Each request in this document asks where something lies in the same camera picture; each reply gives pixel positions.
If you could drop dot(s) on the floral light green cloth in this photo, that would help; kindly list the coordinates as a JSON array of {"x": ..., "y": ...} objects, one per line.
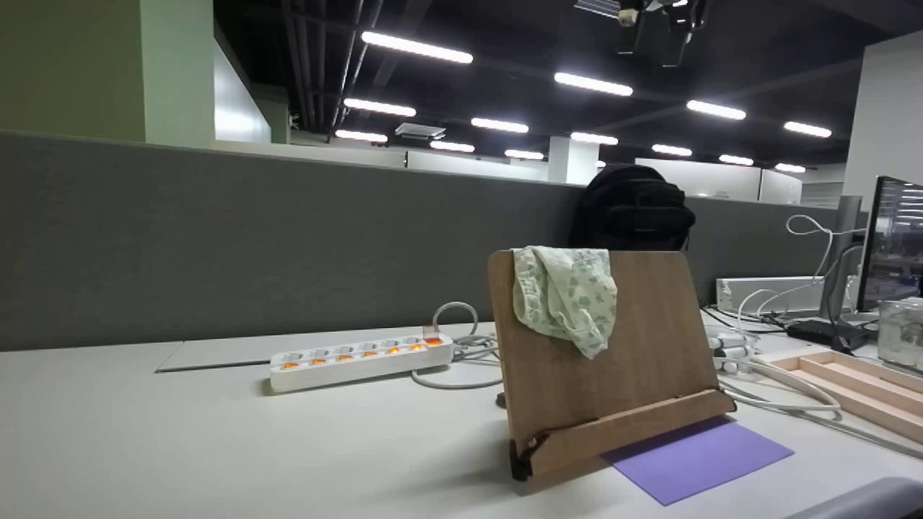
[{"x": 565, "y": 296}]

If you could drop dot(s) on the black backpack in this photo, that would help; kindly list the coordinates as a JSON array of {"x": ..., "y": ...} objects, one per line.
[{"x": 629, "y": 210}]

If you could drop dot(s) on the wooden book stand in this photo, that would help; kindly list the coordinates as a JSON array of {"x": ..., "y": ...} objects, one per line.
[{"x": 568, "y": 415}]

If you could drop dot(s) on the white power strip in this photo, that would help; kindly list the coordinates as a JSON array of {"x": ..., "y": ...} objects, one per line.
[{"x": 356, "y": 361}]

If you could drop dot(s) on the purple paper sheet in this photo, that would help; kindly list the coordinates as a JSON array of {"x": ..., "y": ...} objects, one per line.
[{"x": 691, "y": 462}]

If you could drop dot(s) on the white rectangular box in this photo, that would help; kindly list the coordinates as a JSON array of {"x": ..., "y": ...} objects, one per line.
[{"x": 760, "y": 296}]

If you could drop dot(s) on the grey monitor stand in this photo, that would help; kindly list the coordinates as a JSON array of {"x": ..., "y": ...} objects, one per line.
[{"x": 829, "y": 327}]

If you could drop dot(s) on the computer monitor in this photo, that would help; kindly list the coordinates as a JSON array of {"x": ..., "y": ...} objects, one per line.
[{"x": 891, "y": 255}]

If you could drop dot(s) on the wooden frame tray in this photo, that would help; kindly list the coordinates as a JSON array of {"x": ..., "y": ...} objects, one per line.
[{"x": 875, "y": 394}]

